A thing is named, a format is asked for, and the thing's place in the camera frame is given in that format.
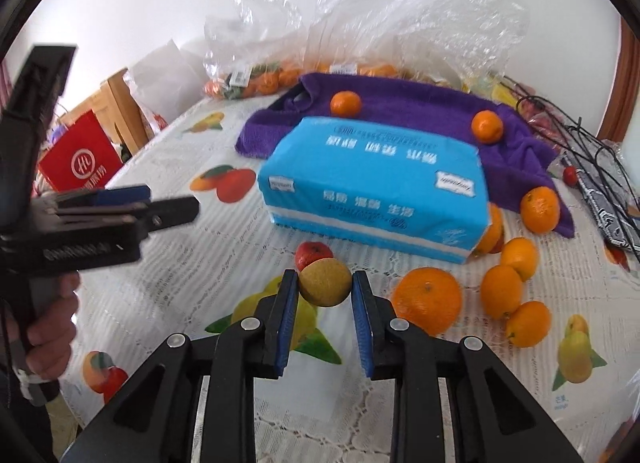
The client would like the large orange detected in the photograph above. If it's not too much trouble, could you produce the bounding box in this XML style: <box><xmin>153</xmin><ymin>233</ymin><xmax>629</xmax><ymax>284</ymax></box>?
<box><xmin>390</xmin><ymin>267</ymin><xmax>463</xmax><ymax>337</ymax></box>

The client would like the pile of bagged mandarins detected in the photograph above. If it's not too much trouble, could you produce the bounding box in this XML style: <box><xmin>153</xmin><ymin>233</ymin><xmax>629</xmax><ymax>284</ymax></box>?
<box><xmin>205</xmin><ymin>58</ymin><xmax>401</xmax><ymax>101</ymax></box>

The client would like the yellow package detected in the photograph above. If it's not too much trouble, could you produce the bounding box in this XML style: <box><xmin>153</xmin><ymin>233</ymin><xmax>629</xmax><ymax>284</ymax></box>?
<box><xmin>482</xmin><ymin>74</ymin><xmax>521</xmax><ymax>106</ymax></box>

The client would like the red paper bag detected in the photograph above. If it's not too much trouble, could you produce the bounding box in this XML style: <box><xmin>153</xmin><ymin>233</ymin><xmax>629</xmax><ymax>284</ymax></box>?
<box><xmin>39</xmin><ymin>110</ymin><xmax>123</xmax><ymax>192</ymax></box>

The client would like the grey checked cloth bag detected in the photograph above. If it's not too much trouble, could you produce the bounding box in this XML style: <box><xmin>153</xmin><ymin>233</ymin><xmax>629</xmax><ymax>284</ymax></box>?
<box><xmin>560</xmin><ymin>143</ymin><xmax>640</xmax><ymax>260</ymax></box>

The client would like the black cable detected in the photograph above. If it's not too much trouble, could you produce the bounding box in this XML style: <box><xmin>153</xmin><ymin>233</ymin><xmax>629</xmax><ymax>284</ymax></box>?
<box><xmin>515</xmin><ymin>83</ymin><xmax>640</xmax><ymax>249</ymax></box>

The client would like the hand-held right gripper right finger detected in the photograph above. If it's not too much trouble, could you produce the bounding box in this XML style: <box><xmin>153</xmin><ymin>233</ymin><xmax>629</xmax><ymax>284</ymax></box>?
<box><xmin>351</xmin><ymin>270</ymin><xmax>583</xmax><ymax>463</ymax></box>

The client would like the yellow-green citrus fruit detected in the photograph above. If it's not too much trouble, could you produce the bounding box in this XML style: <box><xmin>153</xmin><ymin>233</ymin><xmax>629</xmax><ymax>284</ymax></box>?
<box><xmin>298</xmin><ymin>258</ymin><xmax>353</xmax><ymax>308</ymax></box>

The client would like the small red apple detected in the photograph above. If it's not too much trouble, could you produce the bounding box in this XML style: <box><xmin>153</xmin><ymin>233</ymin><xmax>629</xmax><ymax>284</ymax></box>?
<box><xmin>295</xmin><ymin>241</ymin><xmax>334</xmax><ymax>273</ymax></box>

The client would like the bag of red fruit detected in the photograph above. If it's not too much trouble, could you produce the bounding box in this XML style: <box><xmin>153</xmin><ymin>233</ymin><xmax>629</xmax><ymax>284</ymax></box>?
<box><xmin>525</xmin><ymin>110</ymin><xmax>571</xmax><ymax>148</ymax></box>

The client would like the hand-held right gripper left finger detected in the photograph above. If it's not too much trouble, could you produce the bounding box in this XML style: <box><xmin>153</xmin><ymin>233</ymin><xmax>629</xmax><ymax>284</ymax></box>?
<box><xmin>62</xmin><ymin>269</ymin><xmax>301</xmax><ymax>463</ymax></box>

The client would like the brown wooden door frame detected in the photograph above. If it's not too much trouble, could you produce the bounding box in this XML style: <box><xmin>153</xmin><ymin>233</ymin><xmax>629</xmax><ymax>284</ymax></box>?
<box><xmin>597</xmin><ymin>13</ymin><xmax>640</xmax><ymax>144</ymax></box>

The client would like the blue tissue pack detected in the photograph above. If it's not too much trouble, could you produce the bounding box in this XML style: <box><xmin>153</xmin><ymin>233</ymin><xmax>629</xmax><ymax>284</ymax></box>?
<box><xmin>257</xmin><ymin>116</ymin><xmax>492</xmax><ymax>265</ymax></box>

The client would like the purple towel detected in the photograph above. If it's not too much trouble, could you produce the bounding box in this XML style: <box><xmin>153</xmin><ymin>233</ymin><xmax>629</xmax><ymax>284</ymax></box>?
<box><xmin>235</xmin><ymin>72</ymin><xmax>576</xmax><ymax>239</ymax></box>

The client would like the small mandarin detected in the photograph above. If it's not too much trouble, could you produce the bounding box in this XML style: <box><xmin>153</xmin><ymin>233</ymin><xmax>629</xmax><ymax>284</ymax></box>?
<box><xmin>330</xmin><ymin>90</ymin><xmax>362</xmax><ymax>118</ymax></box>
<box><xmin>500</xmin><ymin>237</ymin><xmax>540</xmax><ymax>283</ymax></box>
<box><xmin>481</xmin><ymin>264</ymin><xmax>524</xmax><ymax>320</ymax></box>
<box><xmin>471</xmin><ymin>110</ymin><xmax>504</xmax><ymax>145</ymax></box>
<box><xmin>520</xmin><ymin>186</ymin><xmax>561</xmax><ymax>235</ymax></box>
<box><xmin>475</xmin><ymin>203</ymin><xmax>505</xmax><ymax>255</ymax></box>
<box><xmin>505</xmin><ymin>301</ymin><xmax>552</xmax><ymax>348</ymax></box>

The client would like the white plastic bag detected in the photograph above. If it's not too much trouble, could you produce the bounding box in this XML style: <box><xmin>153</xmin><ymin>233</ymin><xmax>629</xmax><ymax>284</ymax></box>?
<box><xmin>122</xmin><ymin>40</ymin><xmax>211</xmax><ymax>128</ymax></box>

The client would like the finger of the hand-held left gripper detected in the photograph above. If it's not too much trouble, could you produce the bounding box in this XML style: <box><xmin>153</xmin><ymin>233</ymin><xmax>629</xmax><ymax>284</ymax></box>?
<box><xmin>127</xmin><ymin>196</ymin><xmax>201</xmax><ymax>235</ymax></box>
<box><xmin>56</xmin><ymin>186</ymin><xmax>152</xmax><ymax>209</ymax></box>

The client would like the person's left hand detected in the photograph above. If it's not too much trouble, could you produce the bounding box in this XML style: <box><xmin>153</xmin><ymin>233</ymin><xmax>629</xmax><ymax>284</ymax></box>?
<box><xmin>22</xmin><ymin>273</ymin><xmax>82</xmax><ymax>386</ymax></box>

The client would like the fruit print tablecloth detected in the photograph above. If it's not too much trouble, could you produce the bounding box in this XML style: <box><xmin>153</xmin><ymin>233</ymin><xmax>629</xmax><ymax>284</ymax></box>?
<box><xmin>60</xmin><ymin>93</ymin><xmax>640</xmax><ymax>463</ymax></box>

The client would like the wooden chair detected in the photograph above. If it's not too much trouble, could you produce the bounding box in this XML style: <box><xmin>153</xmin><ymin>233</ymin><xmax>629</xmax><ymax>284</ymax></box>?
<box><xmin>60</xmin><ymin>68</ymin><xmax>151</xmax><ymax>164</ymax></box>

